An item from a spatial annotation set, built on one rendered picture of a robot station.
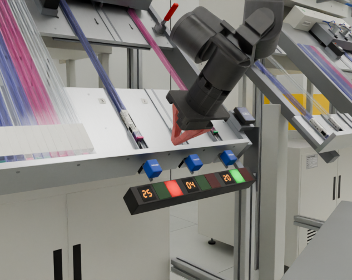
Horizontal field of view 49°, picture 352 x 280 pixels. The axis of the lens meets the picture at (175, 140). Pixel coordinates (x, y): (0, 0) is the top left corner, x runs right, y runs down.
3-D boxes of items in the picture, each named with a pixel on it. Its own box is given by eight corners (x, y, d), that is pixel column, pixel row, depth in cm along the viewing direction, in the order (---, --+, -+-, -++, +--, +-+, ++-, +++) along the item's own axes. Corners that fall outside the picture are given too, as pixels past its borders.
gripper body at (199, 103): (162, 98, 63) (183, 63, 58) (207, 98, 69) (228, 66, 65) (181, 127, 60) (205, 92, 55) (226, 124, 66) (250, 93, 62)
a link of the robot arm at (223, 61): (243, 64, 54) (260, 58, 58) (209, 33, 55) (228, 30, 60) (218, 99, 58) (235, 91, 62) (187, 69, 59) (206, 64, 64)
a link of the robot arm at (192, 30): (281, 16, 54) (274, 43, 62) (223, -31, 57) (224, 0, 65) (220, 75, 53) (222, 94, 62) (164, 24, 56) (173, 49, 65)
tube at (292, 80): (349, 139, 106) (352, 136, 105) (347, 140, 105) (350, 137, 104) (241, 30, 129) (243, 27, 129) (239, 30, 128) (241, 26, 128)
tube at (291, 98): (332, 142, 98) (336, 138, 98) (330, 143, 97) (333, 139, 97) (221, 26, 122) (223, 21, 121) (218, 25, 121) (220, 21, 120)
